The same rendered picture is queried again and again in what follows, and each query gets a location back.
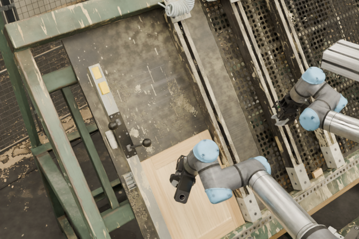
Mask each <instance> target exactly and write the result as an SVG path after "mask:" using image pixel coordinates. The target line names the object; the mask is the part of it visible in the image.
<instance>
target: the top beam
mask: <svg viewBox="0 0 359 239"><path fill-rule="evenodd" d="M158 2H159V3H161V4H162V5H164V6H165V3H164V1H163V0H89V1H85V2H82V3H78V4H74V5H71V6H67V7H63V8H61V9H57V10H54V11H50V12H47V13H43V14H39V15H36V16H33V17H30V18H26V19H22V20H19V21H15V22H12V23H8V24H5V26H4V29H3V33H4V35H5V38H6V40H7V42H8V44H9V47H10V49H11V51H12V53H15V51H18V50H21V49H24V48H27V47H30V49H31V48H34V47H37V46H40V45H43V44H46V43H50V42H53V41H56V40H59V39H62V38H65V37H68V36H72V35H75V34H78V33H81V32H84V31H87V30H90V29H94V28H97V27H100V26H103V25H106V24H109V23H112V22H115V21H119V20H122V19H125V18H128V17H132V16H134V15H137V14H140V13H144V12H147V11H150V10H153V9H157V8H159V7H162V6H161V5H159V4H158Z"/></svg>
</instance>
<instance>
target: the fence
mask: <svg viewBox="0 0 359 239"><path fill-rule="evenodd" d="M97 66H98V68H99V70H100V73H101V75H102V78H99V79H97V80H96V79H95V76H94V74H93V72H92V68H94V67H97ZM87 72H88V74H89V76H90V79H91V81H92V83H93V86H94V88H95V90H96V93H97V96H98V98H99V101H100V103H101V105H102V108H103V110H104V112H105V115H106V117H107V119H108V122H111V120H110V117H109V116H110V115H112V114H114V113H116V112H119V110H118V108H117V105H116V103H115V101H114V98H113V96H112V93H111V90H110V88H109V86H108V83H107V81H106V79H105V76H104V74H103V71H102V69H101V67H100V64H99V63H98V64H95V65H93V66H90V67H88V68H87ZM104 81H106V84H107V86H108V89H109V91H110V92H109V93H106V94H103V95H102V93H101V91H100V88H99V86H98V84H99V83H101V82H104ZM113 134H114V136H115V138H116V141H117V143H118V145H119V148H120V151H121V153H122V155H123V158H124V160H125V162H126V165H127V167H128V170H129V172H131V173H132V175H133V178H134V180H135V183H136V185H137V187H136V189H137V191H138V193H139V196H140V198H141V200H142V203H143V206H144V208H145V210H146V213H147V215H148V217H149V220H150V222H151V225H152V227H153V229H154V232H155V234H156V236H157V239H172V237H171V235H170V233H169V230H168V228H167V225H166V223H165V221H164V218H163V216H162V214H161V211H160V209H159V206H158V204H157V201H156V199H155V197H154V194H153V192H152V189H151V187H150V184H149V182H148V180H147V177H146V175H145V172H144V170H143V168H142V165H141V163H140V161H139V158H138V156H137V155H135V156H133V157H131V158H129V159H127V158H126V156H125V154H124V151H123V149H122V146H121V144H120V142H119V139H118V136H117V135H116V132H115V130H114V131H113Z"/></svg>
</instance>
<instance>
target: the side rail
mask: <svg viewBox="0 0 359 239"><path fill-rule="evenodd" d="M14 54H15V56H14V57H13V59H14V62H15V64H16V66H17V68H18V71H19V73H20V75H21V78H22V80H23V82H24V84H25V87H26V89H27V91H28V94H29V96H30V98H31V100H32V103H33V105H34V107H35V110H36V112H37V114H38V117H39V119H40V121H41V124H42V126H43V128H44V131H45V133H46V136H47V138H48V140H49V142H50V145H51V147H52V149H53V152H54V154H55V156H56V158H57V161H58V163H59V165H60V168H61V170H62V172H63V175H64V177H65V179H66V182H67V184H68V186H69V188H70V191H71V193H72V195H73V198H74V200H75V203H76V205H77V207H78V210H79V212H80V214H81V216H82V219H83V221H84V223H85V226H86V228H87V230H88V233H89V235H90V237H91V239H111V237H110V235H109V233H108V230H107V228H106V226H105V223H104V221H103V219H102V216H101V214H100V212H99V209H98V207H97V204H96V202H95V200H94V197H93V195H92V193H91V190H90V188H89V186H88V183H87V181H86V179H85V177H84V174H83V172H82V170H81V167H80V165H79V163H78V160H77V158H76V156H75V153H74V151H73V149H72V146H71V143H70V142H69V139H68V137H67V134H66V132H65V130H64V127H63V125H62V123H61V120H60V118H59V116H58V113H57V111H56V109H55V107H54V104H53V102H52V100H51V97H50V95H49V92H48V90H47V88H46V86H45V83H44V80H43V78H42V76H41V73H40V71H39V69H38V67H37V64H36V62H35V60H34V57H33V55H32V53H31V50H30V48H28V49H26V50H23V51H19V52H15V53H14Z"/></svg>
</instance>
